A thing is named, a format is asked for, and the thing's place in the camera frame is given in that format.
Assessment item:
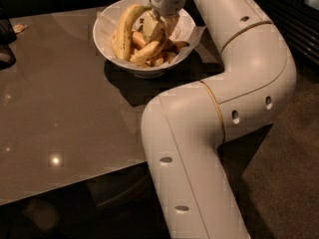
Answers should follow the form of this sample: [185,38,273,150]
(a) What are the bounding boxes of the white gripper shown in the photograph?
[143,0,186,43]

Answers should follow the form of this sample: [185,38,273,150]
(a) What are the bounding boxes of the curved yellow banana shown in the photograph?
[130,32,166,65]

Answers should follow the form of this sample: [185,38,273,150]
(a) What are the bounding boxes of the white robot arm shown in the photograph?
[142,0,296,239]

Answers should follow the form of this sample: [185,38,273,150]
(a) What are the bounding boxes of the small orange banana right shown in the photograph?
[163,39,189,54]

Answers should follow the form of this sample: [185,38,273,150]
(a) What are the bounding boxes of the small orange banana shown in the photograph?
[132,31,147,49]
[163,39,189,54]

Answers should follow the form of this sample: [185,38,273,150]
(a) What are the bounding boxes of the white paper bowl liner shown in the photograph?
[93,7,204,72]

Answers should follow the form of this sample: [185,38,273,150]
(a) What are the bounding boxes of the large yellow banana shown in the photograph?
[112,4,151,61]

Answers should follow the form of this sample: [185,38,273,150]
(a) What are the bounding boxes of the white ceramic bowl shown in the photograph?
[93,0,200,79]

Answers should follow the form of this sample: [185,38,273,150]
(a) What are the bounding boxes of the small crumpled wrapper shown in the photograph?
[13,24,27,34]

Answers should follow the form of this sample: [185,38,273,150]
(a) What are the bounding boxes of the dark radiator grille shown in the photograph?
[255,0,319,64]

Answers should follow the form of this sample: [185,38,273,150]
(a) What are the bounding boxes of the black mesh object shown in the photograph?
[0,7,17,70]

